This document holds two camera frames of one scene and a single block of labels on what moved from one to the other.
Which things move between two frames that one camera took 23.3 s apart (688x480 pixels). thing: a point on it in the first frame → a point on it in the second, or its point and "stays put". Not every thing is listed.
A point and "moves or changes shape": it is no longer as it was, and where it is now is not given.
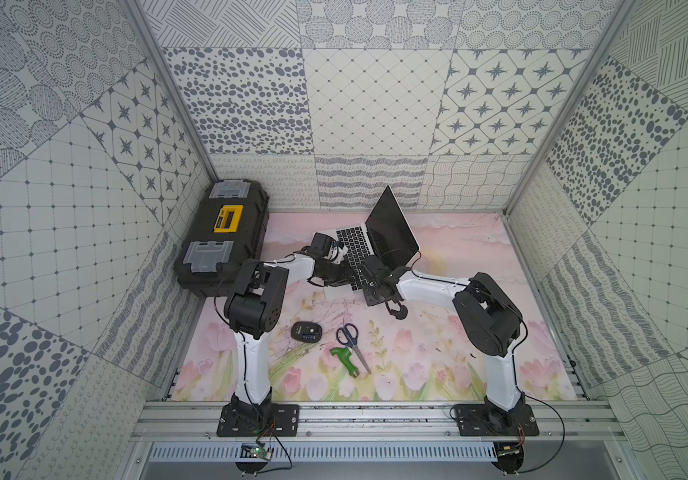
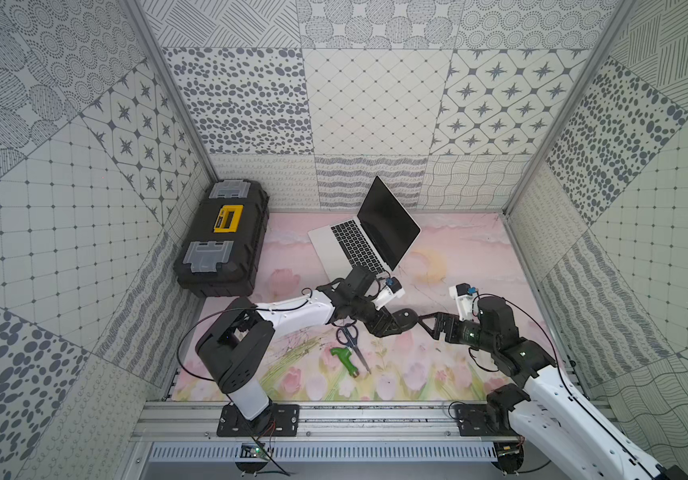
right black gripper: [368, 295] → [452, 321]
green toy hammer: [344, 356] stays put
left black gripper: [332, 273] → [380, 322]
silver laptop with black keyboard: [385, 233] moves or changes shape
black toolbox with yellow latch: [227, 232] stays put
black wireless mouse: [306, 331] → [405, 318]
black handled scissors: [347, 335] stays put
